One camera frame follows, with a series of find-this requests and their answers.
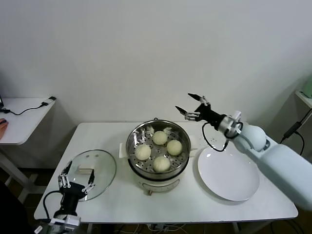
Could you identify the pale green container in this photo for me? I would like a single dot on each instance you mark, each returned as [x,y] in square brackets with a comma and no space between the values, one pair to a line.
[308,87]

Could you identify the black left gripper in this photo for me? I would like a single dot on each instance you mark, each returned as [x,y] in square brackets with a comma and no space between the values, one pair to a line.
[73,191]

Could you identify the white electric cooking pot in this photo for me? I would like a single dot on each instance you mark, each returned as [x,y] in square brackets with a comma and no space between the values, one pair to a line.
[158,185]

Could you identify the white steamed baozi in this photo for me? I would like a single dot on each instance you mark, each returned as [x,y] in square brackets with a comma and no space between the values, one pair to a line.
[174,147]
[161,163]
[160,137]
[143,152]

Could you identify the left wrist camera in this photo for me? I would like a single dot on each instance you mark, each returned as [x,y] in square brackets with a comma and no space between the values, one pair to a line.
[70,220]

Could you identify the person's hand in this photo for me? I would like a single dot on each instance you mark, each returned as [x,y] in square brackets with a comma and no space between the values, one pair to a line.
[3,126]

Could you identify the black laptop edge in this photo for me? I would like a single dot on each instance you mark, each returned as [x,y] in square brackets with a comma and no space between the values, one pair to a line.
[1,101]

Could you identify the stainless steel steamer basket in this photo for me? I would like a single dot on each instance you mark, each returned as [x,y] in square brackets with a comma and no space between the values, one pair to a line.
[136,136]

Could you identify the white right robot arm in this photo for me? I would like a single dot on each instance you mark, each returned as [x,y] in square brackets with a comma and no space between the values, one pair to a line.
[280,161]

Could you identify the white side table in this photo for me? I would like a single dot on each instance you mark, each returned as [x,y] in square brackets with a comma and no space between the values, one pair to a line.
[24,126]

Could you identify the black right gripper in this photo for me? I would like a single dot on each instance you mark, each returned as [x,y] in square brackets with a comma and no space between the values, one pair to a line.
[209,114]

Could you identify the white shelf table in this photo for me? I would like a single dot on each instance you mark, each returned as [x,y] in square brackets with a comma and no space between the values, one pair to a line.
[306,98]

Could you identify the white metal table leg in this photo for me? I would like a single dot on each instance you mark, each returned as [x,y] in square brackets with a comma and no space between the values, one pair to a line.
[237,229]
[89,229]

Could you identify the white round plate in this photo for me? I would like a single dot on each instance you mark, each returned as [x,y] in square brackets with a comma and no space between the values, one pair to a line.
[226,175]

